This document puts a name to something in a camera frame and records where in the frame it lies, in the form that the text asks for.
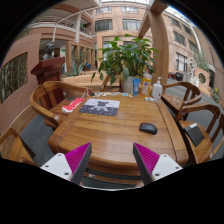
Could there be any red paper bag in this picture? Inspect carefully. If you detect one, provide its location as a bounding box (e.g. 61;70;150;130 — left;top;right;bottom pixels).
61;97;87;115

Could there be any green potted plant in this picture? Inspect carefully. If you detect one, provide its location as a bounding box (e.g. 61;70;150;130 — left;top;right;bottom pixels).
90;33;160;95

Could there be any white stone statue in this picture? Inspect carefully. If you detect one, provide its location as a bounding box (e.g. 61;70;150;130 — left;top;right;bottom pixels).
188;58;198;78

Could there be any spiky green agave plant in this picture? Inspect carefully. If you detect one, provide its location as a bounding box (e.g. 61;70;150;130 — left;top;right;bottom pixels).
66;63;85;78

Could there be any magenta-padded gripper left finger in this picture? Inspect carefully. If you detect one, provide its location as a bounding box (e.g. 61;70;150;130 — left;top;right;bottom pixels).
39;142;93;186

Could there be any yellow liquid bottle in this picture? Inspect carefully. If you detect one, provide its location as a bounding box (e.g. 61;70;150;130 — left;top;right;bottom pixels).
141;70;153;98

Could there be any blue tube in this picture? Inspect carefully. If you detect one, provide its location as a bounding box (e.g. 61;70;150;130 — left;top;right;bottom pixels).
132;77;141;98

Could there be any white pump bottle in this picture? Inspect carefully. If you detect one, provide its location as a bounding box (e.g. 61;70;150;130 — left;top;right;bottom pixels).
151;76;164;101

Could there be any wooden planter bench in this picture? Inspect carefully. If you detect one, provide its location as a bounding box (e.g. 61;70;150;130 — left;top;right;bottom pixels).
61;73;121;93

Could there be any wooden armchair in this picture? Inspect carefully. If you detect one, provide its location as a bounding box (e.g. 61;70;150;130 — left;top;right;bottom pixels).
0;127;37;166
175;103;224;164
161;81;203;116
29;80;89;129
100;73;123;93

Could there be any black computer mouse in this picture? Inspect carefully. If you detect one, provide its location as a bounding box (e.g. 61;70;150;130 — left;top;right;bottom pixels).
138;122;158;136

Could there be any grey patterned mouse pad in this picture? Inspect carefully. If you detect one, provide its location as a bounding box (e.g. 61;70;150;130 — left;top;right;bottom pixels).
79;98;121;117

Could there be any black notebook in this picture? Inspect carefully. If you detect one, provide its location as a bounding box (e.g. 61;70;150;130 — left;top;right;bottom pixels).
184;122;205;148

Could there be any dark red wooden pedestal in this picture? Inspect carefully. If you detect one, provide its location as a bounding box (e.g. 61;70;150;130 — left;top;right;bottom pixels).
30;56;67;101

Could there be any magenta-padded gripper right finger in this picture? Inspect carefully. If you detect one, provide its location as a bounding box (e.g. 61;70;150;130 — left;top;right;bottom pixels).
132;142;184;186

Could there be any dark bust statue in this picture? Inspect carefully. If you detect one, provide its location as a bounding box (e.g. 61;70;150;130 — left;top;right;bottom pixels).
41;41;56;61

